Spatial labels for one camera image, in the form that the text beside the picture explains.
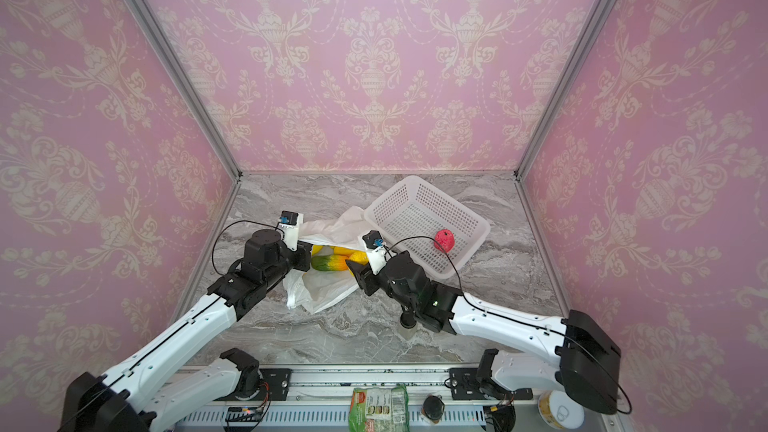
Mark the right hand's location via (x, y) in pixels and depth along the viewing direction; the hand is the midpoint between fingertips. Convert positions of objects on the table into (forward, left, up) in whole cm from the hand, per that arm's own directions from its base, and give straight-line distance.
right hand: (358, 254), depth 72 cm
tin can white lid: (-32, -43, -18) cm, 57 cm away
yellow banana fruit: (+1, +10, +1) cm, 11 cm away
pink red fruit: (+14, -25, -17) cm, 34 cm away
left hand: (+7, +12, -4) cm, 15 cm away
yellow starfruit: (-1, +1, +2) cm, 2 cm away
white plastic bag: (0, +14, -19) cm, 24 cm away
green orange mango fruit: (+9, +11, -19) cm, 24 cm away
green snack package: (-30, -4, -21) cm, 36 cm away
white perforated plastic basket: (+27, -15, -22) cm, 38 cm away
